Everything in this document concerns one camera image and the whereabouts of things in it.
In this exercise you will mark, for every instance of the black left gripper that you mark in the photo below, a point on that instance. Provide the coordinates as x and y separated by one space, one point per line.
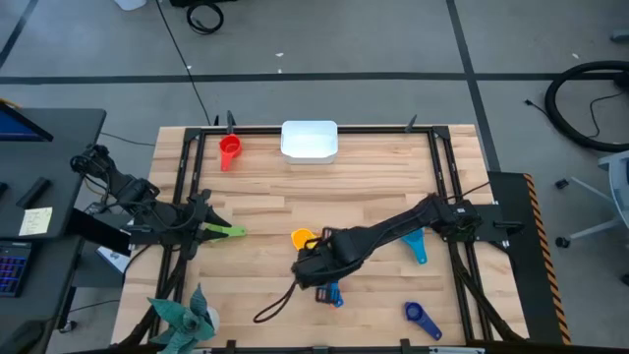
189 221

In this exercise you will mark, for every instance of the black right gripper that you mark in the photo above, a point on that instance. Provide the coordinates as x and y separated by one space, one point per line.
324 263

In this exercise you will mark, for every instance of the green measuring cup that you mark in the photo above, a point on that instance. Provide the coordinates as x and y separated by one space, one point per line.
233 231

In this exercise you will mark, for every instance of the yellow measuring cup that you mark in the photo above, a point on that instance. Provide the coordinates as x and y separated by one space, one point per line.
300 238

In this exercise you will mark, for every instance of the red measuring cup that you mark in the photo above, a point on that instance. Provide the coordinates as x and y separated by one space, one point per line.
230 146

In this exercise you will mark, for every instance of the teal measuring cup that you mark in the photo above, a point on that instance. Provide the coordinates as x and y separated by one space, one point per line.
417 248

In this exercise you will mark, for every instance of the dark blue measuring cup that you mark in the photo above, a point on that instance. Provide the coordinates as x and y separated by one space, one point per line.
427 327

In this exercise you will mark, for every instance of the white plastic basket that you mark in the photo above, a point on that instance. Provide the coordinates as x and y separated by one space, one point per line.
309 142

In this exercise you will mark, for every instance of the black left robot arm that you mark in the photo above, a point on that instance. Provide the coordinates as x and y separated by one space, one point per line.
128 189

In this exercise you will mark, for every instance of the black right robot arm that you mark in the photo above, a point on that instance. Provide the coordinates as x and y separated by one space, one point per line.
393 226

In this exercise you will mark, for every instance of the white plant pot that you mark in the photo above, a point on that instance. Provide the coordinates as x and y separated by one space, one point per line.
213 318

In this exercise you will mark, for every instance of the teal artificial plant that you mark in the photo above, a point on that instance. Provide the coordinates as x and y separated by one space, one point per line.
184 322

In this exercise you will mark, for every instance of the white paper booklet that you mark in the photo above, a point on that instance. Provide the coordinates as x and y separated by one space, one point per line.
113 258

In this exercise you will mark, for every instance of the black flat panel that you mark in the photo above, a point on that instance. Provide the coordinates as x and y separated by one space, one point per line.
98 231

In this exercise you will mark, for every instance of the black desk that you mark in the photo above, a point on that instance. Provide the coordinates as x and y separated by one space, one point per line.
59 157
49 275

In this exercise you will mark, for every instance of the black lower desk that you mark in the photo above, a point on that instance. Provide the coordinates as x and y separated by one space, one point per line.
49 275

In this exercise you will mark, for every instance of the yellow sticky note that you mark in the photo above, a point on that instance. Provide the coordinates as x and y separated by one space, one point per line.
35 221

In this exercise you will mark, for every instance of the black bar on desk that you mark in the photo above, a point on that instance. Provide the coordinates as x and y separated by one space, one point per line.
34 193

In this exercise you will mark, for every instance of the black platform hazard stripe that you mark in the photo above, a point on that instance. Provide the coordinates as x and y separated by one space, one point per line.
526 275

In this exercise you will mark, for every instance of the backlit keyboard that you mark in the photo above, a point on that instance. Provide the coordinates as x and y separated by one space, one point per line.
12 268

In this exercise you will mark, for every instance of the laptop screen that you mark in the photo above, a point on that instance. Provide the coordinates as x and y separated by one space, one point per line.
19 129

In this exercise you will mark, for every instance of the white bucket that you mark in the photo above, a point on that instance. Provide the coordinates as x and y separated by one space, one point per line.
130 4

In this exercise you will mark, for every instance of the grey office chair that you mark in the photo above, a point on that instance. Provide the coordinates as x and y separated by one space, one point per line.
620 182

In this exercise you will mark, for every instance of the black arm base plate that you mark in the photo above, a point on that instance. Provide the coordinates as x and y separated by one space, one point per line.
142 236
496 216

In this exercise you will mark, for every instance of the black clamp post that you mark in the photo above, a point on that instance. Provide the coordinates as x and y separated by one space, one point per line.
230 122
411 124

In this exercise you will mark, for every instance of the black metal table frame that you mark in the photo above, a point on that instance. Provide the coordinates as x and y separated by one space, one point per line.
373 130

